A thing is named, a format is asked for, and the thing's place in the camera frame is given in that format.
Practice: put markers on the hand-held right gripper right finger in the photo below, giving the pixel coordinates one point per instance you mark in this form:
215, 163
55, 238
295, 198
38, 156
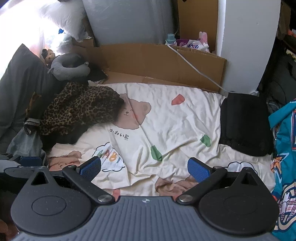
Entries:
197, 170

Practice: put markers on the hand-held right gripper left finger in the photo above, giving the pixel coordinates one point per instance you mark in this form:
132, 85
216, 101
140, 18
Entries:
89, 169

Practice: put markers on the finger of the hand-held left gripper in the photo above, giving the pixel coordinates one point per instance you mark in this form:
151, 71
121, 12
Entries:
30, 160

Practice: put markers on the leopard print garment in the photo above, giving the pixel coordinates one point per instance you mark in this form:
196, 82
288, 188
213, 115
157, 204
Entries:
81, 109

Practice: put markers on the bear printed bedsheet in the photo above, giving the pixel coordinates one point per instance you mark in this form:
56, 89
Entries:
173, 120

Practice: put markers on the black folded garment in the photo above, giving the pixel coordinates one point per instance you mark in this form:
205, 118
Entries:
245, 125

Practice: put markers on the dark grey garment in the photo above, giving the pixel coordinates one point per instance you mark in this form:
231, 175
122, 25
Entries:
18, 88

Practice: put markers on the blue printed blanket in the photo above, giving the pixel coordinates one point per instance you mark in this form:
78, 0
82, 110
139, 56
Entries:
285, 162

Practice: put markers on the grey neck pillow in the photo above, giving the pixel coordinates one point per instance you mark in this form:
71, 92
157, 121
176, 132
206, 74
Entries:
59, 69

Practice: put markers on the small brown plush toy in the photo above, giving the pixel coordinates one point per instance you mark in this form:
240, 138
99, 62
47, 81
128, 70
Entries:
49, 56

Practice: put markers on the flat cardboard sheet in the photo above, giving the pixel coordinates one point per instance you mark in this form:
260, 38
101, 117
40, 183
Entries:
143, 62

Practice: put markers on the dark grey bag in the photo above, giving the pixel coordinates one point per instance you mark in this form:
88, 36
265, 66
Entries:
279, 81

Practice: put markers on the white plastic bag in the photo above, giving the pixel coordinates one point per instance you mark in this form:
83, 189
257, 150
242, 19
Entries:
64, 44

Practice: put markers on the pink white pack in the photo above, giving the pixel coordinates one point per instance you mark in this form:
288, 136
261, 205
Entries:
203, 37

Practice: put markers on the teal cap bottle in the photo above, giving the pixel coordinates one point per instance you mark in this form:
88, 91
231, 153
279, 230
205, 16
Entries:
170, 38

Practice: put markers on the white pillow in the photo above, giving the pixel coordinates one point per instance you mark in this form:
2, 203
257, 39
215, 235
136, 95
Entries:
67, 18

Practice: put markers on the grey wrapped appliance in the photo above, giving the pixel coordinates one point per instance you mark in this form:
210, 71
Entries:
129, 20

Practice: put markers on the upright cardboard sheet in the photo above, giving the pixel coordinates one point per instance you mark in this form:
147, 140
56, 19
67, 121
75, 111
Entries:
196, 16

